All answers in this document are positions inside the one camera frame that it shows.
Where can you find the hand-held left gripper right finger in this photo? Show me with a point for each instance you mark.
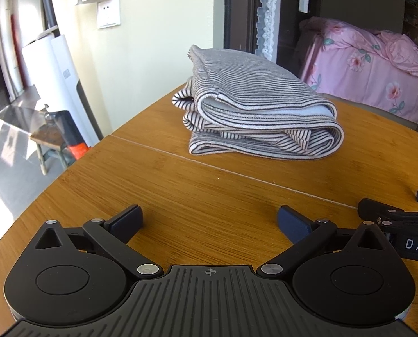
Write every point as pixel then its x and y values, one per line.
pixel 295 223

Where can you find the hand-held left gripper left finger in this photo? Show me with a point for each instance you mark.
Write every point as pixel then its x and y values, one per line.
pixel 124 222

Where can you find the grey striped shirt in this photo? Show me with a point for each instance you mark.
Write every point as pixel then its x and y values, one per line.
pixel 258 87

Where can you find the orange object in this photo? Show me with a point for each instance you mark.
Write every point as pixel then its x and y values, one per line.
pixel 79 151

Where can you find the black object by stool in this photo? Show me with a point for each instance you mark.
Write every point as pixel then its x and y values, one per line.
pixel 68 128

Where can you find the wooden stool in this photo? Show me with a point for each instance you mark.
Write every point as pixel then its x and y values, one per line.
pixel 51 140

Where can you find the white flat floor appliance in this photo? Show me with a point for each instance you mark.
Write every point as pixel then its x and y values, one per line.
pixel 73 84

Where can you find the bed with pink floral quilt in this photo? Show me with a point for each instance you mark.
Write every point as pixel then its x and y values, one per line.
pixel 370 59

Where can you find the bedroom shelf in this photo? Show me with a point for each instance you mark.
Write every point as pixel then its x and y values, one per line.
pixel 412 10

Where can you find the white lace curtain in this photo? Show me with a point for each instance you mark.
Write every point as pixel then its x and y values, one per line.
pixel 267 17

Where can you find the white wall socket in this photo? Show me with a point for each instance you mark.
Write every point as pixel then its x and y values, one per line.
pixel 108 14

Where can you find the dark brown door frame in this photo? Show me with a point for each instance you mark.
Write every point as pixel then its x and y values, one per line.
pixel 239 10

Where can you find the black wall pipe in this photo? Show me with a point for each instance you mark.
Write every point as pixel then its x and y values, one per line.
pixel 49 0

